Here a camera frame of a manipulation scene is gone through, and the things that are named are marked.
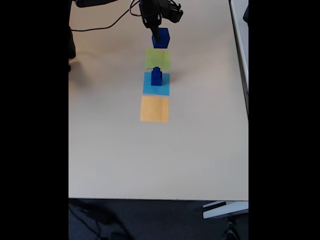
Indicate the large blue cube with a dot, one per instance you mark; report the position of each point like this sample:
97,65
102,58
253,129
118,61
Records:
163,41

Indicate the medium blue cube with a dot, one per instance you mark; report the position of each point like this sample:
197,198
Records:
156,80

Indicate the green paper square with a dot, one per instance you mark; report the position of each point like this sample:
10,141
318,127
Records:
157,57

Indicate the light blue paper square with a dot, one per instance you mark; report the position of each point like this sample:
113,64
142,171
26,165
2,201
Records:
147,87

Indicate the orange paper square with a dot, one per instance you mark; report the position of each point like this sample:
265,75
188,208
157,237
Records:
155,110

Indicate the small blue cube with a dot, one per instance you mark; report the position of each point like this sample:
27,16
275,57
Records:
156,69

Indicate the white side desk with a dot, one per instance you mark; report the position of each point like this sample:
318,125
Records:
241,50

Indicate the dark blue object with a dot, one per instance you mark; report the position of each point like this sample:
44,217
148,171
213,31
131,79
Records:
246,15

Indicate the white table leg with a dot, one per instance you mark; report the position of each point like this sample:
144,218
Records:
225,211

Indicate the black camera box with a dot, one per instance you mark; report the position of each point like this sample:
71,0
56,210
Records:
173,12

